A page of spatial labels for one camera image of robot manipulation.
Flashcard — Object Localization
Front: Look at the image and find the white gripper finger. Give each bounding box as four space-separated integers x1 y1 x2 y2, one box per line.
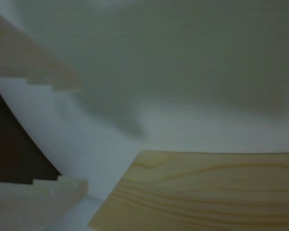
0 177 89 231
0 11 83 92

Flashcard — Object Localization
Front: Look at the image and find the light wooden box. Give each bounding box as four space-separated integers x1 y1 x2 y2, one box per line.
88 150 289 231

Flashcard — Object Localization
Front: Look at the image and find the dark brown wooden furniture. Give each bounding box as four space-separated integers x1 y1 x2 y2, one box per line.
0 77 63 185

